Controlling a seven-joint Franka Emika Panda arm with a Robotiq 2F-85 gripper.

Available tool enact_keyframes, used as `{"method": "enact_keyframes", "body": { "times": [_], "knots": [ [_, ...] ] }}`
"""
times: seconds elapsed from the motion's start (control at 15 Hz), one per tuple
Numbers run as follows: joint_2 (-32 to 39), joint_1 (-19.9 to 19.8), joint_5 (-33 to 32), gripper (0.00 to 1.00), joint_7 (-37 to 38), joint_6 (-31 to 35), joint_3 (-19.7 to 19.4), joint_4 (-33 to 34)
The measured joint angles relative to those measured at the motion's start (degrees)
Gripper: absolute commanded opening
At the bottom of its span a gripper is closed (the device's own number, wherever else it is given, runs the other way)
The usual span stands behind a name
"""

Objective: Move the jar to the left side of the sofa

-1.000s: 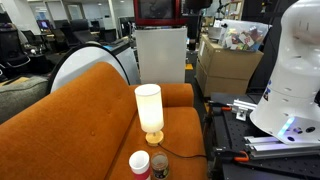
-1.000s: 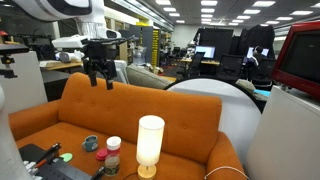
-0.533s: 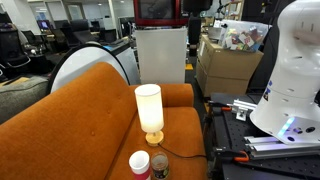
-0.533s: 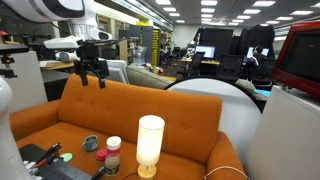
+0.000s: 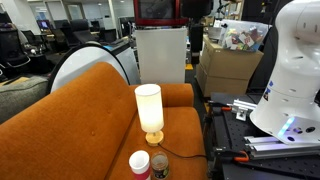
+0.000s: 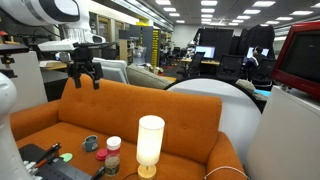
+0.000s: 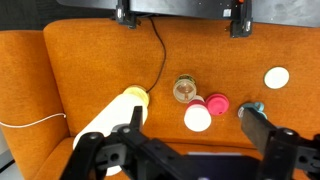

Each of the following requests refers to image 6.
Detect wooden desk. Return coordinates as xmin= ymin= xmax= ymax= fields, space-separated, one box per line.
xmin=38 ymin=59 xmax=70 ymax=72

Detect white cable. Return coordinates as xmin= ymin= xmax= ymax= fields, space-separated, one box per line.
xmin=203 ymin=165 xmax=251 ymax=180

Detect black mesh office chair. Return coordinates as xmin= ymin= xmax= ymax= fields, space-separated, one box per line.
xmin=216 ymin=54 xmax=245 ymax=83

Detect seated person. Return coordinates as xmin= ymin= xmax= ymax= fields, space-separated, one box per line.
xmin=245 ymin=45 xmax=268 ymax=81

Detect black and yellow cabinet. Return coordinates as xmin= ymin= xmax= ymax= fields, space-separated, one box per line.
xmin=129 ymin=22 xmax=162 ymax=68

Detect orange fabric sofa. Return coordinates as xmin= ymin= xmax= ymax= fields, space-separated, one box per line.
xmin=9 ymin=73 xmax=248 ymax=180

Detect black power strip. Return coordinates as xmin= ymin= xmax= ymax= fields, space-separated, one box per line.
xmin=33 ymin=157 xmax=93 ymax=180

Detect white chair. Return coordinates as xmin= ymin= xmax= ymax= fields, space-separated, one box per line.
xmin=92 ymin=57 xmax=130 ymax=85

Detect wooden shelf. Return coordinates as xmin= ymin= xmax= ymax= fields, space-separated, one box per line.
xmin=118 ymin=38 xmax=136 ymax=65

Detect black flat tablet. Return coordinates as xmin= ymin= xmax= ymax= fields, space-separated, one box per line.
xmin=18 ymin=143 xmax=52 ymax=164

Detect glowing white table lamp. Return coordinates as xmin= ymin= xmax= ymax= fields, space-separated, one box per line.
xmin=135 ymin=114 xmax=166 ymax=180

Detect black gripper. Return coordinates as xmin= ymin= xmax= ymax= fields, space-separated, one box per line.
xmin=67 ymin=42 xmax=104 ymax=91

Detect white side panel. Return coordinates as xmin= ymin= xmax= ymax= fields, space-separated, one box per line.
xmin=244 ymin=85 xmax=320 ymax=180

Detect white round board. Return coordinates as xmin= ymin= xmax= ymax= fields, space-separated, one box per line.
xmin=164 ymin=78 xmax=263 ymax=165

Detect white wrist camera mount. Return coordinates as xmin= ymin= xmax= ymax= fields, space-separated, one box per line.
xmin=37 ymin=39 xmax=80 ymax=53

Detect red framed monitor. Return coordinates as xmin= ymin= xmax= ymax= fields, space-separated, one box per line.
xmin=271 ymin=20 xmax=320 ymax=101

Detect black and red pens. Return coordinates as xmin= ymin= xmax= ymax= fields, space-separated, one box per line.
xmin=34 ymin=142 xmax=63 ymax=168

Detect lit laptop screen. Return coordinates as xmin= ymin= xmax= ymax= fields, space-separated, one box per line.
xmin=246 ymin=46 xmax=270 ymax=59

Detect green round disc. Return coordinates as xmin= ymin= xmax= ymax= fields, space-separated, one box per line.
xmin=59 ymin=152 xmax=74 ymax=163

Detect black marker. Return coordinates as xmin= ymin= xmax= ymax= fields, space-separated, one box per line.
xmin=89 ymin=165 xmax=107 ymax=180

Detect lit computer monitor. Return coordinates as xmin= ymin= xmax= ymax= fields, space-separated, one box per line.
xmin=194 ymin=45 xmax=217 ymax=60

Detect red round lid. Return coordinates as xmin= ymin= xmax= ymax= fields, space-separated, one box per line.
xmin=95 ymin=147 xmax=109 ymax=162

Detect glass spice jar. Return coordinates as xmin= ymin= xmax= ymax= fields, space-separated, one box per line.
xmin=104 ymin=153 xmax=121 ymax=177

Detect grey sofa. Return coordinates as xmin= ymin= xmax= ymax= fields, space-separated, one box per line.
xmin=125 ymin=64 xmax=175 ymax=90

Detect black partition screen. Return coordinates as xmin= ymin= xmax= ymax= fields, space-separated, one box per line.
xmin=198 ymin=27 xmax=235 ymax=62

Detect black draped cover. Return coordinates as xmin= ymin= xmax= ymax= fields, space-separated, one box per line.
xmin=237 ymin=23 xmax=276 ymax=60

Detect teal ceramic mug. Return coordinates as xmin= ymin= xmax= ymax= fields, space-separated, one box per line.
xmin=81 ymin=134 xmax=100 ymax=153

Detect white upright board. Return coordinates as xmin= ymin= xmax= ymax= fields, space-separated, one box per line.
xmin=12 ymin=50 xmax=49 ymax=112

